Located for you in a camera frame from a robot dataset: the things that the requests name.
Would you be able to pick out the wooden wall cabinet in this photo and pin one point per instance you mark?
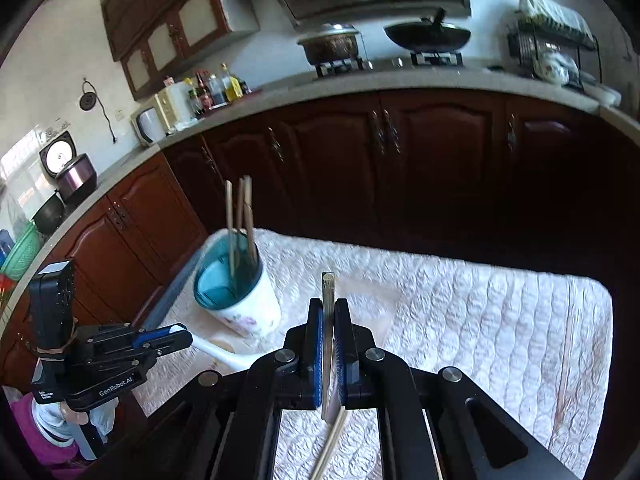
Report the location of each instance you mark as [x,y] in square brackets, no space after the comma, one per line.
[165,25]

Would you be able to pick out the small dark bottle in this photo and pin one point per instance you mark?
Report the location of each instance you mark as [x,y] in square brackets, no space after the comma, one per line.
[245,89]

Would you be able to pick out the white quilted tablecloth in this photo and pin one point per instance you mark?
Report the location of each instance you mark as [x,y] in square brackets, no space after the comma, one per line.
[450,310]

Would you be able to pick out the yellow cooking oil bottle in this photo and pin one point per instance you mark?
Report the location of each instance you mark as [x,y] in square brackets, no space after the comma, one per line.
[231,87]

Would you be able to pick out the white microwave oven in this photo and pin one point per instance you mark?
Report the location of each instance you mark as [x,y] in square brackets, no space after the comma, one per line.
[150,127]

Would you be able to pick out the black dish rack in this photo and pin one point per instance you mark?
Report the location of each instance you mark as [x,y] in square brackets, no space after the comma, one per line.
[515,50]

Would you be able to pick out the white dish cover cloth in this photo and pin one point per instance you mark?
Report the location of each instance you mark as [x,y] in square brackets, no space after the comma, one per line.
[555,15]

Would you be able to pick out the stained steel pot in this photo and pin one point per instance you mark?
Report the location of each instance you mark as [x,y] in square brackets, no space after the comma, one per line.
[332,52]

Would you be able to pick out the red label sauce bottle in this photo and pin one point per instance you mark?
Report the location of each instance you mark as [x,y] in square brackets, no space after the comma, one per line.
[202,92]

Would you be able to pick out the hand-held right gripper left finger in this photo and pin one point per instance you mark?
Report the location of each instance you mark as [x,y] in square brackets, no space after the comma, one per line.
[316,355]

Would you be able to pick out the person's left forearm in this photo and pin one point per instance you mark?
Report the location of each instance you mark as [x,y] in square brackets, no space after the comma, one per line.
[30,435]

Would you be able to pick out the dark soy sauce bottle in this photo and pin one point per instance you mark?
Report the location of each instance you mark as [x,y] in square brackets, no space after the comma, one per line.
[216,92]

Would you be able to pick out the black wok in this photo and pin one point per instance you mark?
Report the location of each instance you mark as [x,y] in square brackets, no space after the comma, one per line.
[427,37]

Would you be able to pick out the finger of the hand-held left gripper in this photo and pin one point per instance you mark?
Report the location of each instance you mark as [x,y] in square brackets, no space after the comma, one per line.
[150,336]
[170,346]

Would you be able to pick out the cream countertop appliance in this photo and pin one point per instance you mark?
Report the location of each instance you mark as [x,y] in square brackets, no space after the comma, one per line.
[165,107]

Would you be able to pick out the black pan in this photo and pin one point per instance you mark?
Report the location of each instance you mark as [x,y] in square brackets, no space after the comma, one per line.
[49,215]

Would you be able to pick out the person's left hand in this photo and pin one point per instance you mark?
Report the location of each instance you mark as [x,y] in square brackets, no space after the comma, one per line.
[75,415]

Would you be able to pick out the teal rimmed white utensil holder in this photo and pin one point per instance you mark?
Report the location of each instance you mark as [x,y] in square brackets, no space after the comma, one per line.
[250,310]

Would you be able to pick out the maroon rice cooker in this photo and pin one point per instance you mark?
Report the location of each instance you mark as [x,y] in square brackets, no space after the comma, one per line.
[75,177]

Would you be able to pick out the black round wall device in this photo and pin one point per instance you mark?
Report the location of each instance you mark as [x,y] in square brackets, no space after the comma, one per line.
[88,102]

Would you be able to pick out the gas stove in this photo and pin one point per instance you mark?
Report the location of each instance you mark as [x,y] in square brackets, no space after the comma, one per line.
[390,64]

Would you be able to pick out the green bottle yellow cap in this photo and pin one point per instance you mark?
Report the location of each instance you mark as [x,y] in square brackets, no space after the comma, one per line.
[194,100]

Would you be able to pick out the grey stone countertop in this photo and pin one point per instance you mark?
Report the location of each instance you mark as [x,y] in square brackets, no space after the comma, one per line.
[350,82]

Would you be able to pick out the steel pot lid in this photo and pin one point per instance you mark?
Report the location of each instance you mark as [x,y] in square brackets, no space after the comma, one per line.
[330,31]

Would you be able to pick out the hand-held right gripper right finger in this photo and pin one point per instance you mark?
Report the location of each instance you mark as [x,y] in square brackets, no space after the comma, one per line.
[341,355]

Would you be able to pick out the patterned ceramic bowl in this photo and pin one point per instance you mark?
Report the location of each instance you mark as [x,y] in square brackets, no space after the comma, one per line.
[550,67]

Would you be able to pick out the wooden base cabinet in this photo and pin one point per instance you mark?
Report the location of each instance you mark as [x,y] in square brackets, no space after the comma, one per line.
[440,160]

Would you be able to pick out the green plastic basket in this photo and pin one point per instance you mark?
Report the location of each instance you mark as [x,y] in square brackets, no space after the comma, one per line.
[22,252]

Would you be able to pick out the wooden chopsticks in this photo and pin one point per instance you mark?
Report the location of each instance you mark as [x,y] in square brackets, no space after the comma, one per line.
[249,220]

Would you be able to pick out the white bowl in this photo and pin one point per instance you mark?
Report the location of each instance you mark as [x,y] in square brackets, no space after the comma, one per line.
[602,95]

